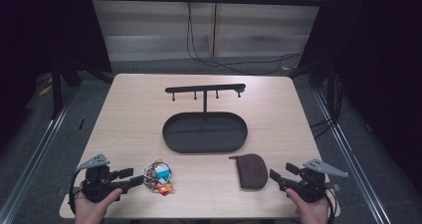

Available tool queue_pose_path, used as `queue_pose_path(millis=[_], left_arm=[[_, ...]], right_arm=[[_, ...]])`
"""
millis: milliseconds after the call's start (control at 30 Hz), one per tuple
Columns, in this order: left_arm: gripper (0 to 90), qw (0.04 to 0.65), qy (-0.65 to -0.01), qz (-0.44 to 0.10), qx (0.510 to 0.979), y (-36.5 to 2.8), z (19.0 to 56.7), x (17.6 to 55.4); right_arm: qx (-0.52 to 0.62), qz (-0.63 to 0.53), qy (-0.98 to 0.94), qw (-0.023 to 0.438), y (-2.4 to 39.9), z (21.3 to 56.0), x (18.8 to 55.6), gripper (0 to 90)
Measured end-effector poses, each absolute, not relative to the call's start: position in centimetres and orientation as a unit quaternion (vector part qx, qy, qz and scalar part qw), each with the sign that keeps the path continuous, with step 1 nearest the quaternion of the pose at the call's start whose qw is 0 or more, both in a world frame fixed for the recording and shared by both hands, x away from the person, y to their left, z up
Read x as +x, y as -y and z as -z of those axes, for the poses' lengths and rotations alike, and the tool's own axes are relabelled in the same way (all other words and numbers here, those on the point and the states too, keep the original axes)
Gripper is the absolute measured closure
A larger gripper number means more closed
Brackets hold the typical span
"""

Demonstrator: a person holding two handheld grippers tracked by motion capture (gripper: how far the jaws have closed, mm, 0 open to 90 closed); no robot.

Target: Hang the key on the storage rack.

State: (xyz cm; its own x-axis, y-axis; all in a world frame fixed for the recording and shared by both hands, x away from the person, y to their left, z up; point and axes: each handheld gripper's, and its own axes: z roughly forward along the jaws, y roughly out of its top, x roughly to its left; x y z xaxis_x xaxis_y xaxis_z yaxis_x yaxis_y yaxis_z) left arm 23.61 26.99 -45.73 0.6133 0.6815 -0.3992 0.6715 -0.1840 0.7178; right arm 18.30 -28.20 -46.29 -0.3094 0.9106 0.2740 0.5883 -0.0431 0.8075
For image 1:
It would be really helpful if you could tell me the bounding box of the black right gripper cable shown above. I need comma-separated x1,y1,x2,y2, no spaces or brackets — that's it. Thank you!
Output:
323,186,340,224

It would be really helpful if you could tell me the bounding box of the black cable from wall socket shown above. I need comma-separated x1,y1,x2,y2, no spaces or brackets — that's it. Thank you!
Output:
185,1,304,77

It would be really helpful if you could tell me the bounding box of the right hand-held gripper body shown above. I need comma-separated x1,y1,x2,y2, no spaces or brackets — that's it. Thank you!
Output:
280,158,349,204

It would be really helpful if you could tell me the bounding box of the black stand post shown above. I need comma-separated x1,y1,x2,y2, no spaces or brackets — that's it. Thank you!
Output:
50,60,65,119

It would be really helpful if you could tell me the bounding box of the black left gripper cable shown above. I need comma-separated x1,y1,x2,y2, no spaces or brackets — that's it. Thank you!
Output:
68,168,85,216

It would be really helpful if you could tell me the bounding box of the bundle of black floor cables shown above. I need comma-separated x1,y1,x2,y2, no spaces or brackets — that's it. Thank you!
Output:
309,74,344,139

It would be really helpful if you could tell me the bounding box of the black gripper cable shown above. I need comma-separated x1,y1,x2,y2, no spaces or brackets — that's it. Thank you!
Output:
323,186,340,224
68,168,85,216

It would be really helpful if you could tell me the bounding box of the person's left hand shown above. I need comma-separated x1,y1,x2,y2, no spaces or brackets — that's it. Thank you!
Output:
74,187,124,224

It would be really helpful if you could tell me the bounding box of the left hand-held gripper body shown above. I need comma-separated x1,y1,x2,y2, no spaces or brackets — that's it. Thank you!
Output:
76,153,133,204

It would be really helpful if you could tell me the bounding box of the black curtain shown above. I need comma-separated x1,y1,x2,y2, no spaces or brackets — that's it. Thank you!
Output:
0,0,113,152
297,0,422,185

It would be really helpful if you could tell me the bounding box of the black hook rack with tray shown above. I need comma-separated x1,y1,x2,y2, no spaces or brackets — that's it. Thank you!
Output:
161,83,249,154

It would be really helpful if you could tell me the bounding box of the brown zip pouch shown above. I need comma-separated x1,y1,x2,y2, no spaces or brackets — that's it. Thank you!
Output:
228,152,269,191

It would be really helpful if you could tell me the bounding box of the key ring with colourful keys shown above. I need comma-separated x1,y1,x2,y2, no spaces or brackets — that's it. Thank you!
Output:
143,159,174,197

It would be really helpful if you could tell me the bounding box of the yellow scrap on floor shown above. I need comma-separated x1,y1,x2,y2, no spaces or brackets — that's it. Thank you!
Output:
38,84,54,98

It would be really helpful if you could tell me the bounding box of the person's right hand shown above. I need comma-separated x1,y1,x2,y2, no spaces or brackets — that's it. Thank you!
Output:
285,187,331,224

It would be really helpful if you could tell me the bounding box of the metal floor rail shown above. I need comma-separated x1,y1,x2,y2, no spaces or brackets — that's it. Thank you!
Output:
0,91,77,224
313,88,393,224

